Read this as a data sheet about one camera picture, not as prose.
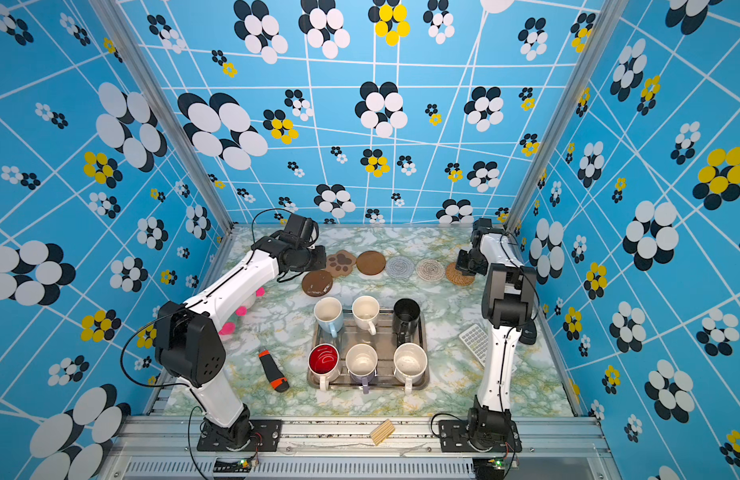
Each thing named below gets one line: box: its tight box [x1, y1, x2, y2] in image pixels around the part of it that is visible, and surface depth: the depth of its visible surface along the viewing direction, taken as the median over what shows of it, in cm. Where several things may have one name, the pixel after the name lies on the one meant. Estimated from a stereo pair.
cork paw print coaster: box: [326, 250, 357, 277], surface depth 110 cm
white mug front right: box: [394, 342, 428, 395], surface depth 82 cm
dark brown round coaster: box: [302, 270, 333, 297], surface depth 104 cm
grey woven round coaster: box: [386, 255, 415, 279], surface depth 110 cm
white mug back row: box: [351, 295, 380, 336], surface depth 89 cm
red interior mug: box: [308, 343, 340, 392], surface depth 82 cm
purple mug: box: [346, 343, 379, 395], surface depth 81 cm
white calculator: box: [458, 324, 489, 367], surface depth 90 cm
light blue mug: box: [314, 296, 344, 338], surface depth 89 cm
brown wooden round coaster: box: [356, 250, 387, 275], surface depth 111 cm
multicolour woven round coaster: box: [416, 259, 446, 282], surface depth 107 cm
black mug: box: [392, 298, 423, 347], surface depth 91 cm
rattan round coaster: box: [445, 262, 476, 287], surface depth 106 cm
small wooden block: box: [370, 418, 395, 446], surface depth 75 cm
